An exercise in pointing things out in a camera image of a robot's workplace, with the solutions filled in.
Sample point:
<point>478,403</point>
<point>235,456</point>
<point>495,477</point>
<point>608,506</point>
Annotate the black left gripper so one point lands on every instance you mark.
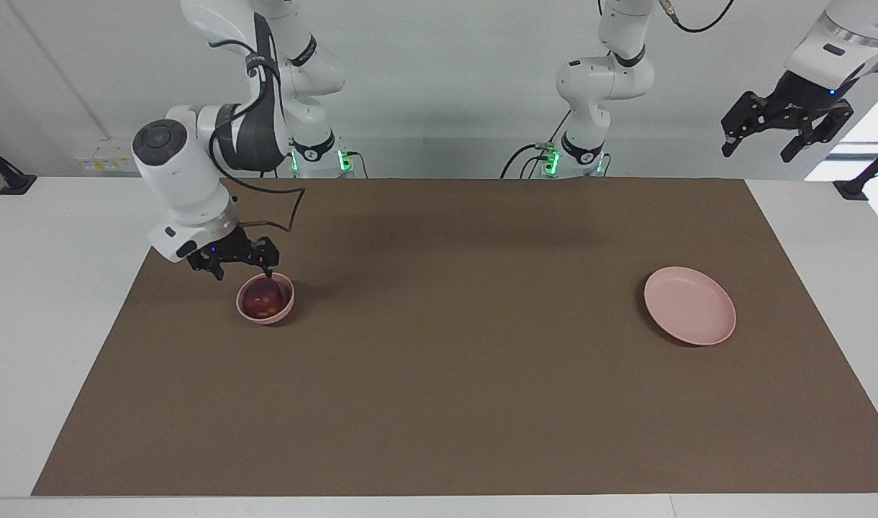
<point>799,97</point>

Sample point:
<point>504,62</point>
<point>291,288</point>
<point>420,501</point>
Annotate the brown table mat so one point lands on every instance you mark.
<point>446,374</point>

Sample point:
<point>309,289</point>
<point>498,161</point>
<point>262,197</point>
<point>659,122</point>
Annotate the black camera stand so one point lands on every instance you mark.
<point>11,180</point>
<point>860,183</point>

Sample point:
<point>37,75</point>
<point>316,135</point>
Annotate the dark red apple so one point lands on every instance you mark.
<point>263,298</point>

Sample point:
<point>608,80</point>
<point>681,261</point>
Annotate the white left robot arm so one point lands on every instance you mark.
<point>601,79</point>

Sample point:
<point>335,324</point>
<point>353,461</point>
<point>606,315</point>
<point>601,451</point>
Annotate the pink bowl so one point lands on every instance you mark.
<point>284,311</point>

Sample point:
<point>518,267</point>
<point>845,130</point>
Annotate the white wall socket box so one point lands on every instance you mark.
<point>111,155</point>

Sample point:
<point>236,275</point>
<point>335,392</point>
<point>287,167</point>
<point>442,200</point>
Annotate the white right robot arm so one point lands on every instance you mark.
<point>180,173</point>

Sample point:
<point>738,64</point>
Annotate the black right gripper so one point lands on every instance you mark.
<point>227,253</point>

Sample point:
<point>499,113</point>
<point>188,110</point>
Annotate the pink plate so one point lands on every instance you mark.
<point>691,306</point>

